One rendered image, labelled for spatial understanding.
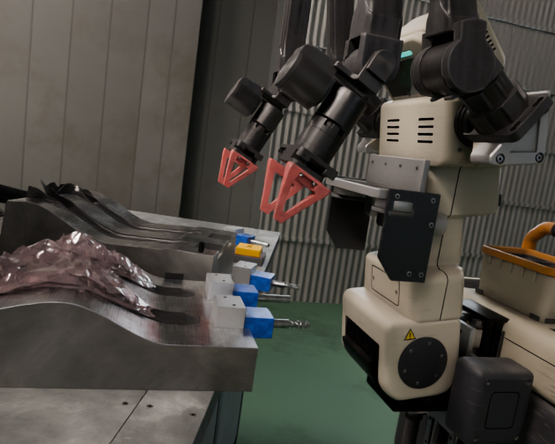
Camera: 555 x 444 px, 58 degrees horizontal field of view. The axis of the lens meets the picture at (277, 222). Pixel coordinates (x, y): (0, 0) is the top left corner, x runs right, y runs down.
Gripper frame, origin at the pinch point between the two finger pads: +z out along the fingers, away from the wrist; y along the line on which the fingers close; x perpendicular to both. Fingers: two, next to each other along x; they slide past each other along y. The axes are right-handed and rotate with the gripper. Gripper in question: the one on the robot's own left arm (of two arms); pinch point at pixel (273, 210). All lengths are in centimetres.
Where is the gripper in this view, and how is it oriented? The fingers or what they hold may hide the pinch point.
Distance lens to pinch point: 70.5
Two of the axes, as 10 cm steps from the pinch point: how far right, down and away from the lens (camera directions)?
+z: -5.6, 8.3, 0.0
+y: 2.6, 1.8, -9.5
